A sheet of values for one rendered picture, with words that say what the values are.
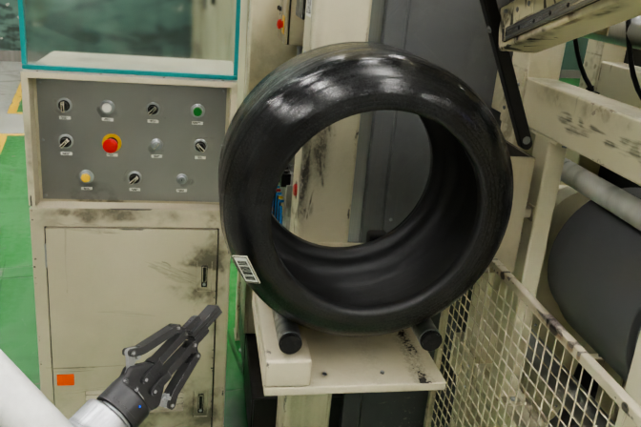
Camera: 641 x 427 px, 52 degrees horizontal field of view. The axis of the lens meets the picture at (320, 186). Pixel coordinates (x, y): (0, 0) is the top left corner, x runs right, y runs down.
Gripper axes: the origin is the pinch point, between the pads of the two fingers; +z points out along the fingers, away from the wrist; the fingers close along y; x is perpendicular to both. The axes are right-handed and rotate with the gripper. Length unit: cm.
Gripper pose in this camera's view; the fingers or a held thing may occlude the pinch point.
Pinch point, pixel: (202, 322)
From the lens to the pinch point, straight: 115.3
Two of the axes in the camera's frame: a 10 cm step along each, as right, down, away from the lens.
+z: 5.4, -5.6, 6.3
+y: 4.3, 8.2, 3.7
